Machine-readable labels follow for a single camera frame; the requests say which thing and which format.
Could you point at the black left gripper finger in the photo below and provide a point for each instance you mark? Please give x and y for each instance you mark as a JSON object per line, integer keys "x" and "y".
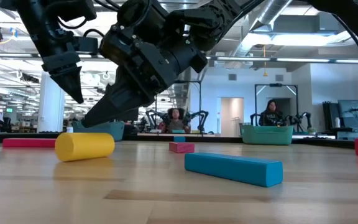
{"x": 70, "y": 85}

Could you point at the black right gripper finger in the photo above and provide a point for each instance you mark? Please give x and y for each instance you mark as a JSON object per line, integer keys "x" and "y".
{"x": 113, "y": 107}

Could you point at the yellow cylinder block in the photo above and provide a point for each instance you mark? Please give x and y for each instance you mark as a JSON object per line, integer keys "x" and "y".
{"x": 84, "y": 146}

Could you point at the long red block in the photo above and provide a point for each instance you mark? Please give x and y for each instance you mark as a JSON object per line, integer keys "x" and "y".
{"x": 28, "y": 142}

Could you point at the short red rectangular block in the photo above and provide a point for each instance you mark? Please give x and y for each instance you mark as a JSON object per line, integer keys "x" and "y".
{"x": 181, "y": 147}

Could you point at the long blue block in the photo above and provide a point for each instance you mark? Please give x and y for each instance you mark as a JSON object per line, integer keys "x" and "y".
{"x": 233, "y": 169}

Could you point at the background black robot arm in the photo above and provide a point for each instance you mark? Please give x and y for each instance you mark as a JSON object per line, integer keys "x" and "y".
{"x": 152, "y": 118}
{"x": 199, "y": 119}
{"x": 303, "y": 119}

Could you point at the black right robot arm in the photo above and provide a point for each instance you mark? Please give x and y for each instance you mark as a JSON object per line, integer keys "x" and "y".
{"x": 216, "y": 15}

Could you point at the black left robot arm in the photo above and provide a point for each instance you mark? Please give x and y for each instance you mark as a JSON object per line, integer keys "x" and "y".
{"x": 36, "y": 21}

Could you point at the blue plastic bin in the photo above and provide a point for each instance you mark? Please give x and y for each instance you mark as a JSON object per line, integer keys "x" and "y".
{"x": 107, "y": 130}

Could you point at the white pillar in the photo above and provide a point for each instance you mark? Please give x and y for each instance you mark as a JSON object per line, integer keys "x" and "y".
{"x": 50, "y": 112}

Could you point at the black chair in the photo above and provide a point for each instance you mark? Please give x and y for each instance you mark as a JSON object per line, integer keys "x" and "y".
{"x": 7, "y": 124}

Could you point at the green plastic bin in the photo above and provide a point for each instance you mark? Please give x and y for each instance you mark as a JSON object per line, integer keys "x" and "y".
{"x": 267, "y": 135}

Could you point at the white bottle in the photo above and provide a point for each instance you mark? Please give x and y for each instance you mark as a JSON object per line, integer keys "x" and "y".
{"x": 337, "y": 122}

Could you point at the grey screen monitor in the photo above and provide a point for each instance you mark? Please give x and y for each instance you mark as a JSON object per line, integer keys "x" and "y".
{"x": 353, "y": 110}

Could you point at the silver ventilation duct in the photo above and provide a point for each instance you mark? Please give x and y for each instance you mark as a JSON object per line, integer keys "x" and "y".
{"x": 272, "y": 14}
{"x": 182, "y": 91}

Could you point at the black gantry frame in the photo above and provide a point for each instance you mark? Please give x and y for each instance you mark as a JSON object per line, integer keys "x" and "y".
{"x": 200, "y": 105}
{"x": 255, "y": 102}

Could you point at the black aluminium table frame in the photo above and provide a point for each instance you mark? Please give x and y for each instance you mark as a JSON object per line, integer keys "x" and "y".
{"x": 213, "y": 139}

